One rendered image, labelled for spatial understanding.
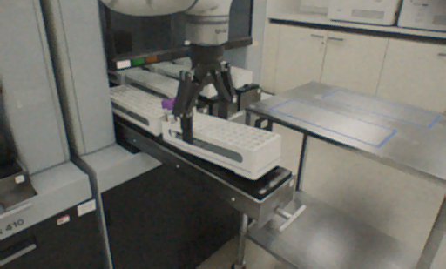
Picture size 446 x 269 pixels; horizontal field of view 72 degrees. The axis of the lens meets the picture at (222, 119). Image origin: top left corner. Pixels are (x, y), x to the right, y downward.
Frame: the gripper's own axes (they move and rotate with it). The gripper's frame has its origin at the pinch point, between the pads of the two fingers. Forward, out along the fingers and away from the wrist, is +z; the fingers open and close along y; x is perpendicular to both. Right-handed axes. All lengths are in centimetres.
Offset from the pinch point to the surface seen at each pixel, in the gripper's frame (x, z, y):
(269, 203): -21.7, 8.1, -3.5
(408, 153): -38, 5, 33
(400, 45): 13, 9, 229
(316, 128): -14.9, 4.8, 29.3
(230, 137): -9.9, -2.0, -2.6
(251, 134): -11.8, -1.7, 2.4
